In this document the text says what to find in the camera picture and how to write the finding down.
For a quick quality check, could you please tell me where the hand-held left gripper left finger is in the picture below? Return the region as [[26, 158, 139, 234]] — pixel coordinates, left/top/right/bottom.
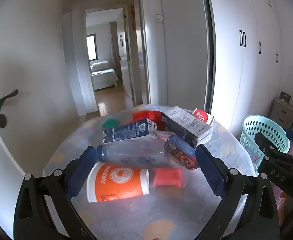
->
[[13, 145, 98, 240]]

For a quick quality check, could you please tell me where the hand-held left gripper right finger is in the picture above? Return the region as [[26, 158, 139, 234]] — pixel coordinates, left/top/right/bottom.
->
[[195, 145, 280, 240]]

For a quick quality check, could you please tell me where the teal plastic basket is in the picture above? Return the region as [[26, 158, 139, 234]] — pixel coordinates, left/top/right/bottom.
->
[[240, 115, 291, 176]]

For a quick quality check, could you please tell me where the red snack packet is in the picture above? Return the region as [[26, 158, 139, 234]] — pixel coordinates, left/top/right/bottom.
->
[[152, 167, 182, 188]]

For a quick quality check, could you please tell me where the white grey drink carton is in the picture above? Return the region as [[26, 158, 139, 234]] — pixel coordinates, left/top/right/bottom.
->
[[161, 106, 214, 148]]

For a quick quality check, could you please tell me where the green snack packet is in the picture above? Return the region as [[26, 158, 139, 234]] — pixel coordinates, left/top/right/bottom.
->
[[102, 118, 121, 128]]

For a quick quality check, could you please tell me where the red plastic bag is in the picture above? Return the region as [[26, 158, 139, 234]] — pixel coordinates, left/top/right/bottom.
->
[[132, 110, 167, 131]]

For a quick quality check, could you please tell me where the beige nightstand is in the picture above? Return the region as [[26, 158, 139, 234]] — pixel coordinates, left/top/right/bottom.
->
[[270, 98, 293, 131]]

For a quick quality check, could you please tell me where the orange paper cup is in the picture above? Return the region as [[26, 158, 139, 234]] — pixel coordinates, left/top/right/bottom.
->
[[87, 162, 150, 203]]

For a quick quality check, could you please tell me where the blue snack box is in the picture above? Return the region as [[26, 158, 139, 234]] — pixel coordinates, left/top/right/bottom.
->
[[164, 134, 200, 171]]

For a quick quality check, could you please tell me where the clear plastic bottle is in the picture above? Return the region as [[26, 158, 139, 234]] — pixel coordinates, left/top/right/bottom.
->
[[97, 144, 167, 166]]

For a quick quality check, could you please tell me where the pink packet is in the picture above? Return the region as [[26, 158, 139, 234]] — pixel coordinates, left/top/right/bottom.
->
[[158, 133, 173, 143]]

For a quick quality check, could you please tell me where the small red paper cup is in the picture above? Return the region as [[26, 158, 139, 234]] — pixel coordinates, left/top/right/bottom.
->
[[192, 108, 215, 126]]

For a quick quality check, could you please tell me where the blue milk carton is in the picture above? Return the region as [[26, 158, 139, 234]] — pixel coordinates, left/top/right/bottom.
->
[[102, 118, 159, 145]]

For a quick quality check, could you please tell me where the white wardrobe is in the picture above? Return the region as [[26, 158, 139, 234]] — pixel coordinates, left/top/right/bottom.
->
[[204, 0, 293, 140]]

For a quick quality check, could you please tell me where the patterned tablecloth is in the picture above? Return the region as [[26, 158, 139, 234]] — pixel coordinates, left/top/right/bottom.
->
[[42, 104, 258, 240]]

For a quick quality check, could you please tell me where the white bed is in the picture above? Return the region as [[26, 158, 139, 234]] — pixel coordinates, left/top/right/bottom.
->
[[90, 61, 119, 91]]

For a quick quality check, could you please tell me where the white door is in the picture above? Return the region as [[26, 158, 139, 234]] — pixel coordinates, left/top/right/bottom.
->
[[0, 0, 83, 180]]

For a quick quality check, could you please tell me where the window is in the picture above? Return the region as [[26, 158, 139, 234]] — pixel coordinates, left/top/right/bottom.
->
[[86, 33, 97, 61]]

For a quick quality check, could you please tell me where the dark picture frame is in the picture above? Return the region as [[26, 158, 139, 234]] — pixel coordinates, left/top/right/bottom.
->
[[279, 91, 291, 103]]

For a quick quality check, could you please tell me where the black door handle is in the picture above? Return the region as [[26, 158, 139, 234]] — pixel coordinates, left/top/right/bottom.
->
[[0, 89, 19, 113]]

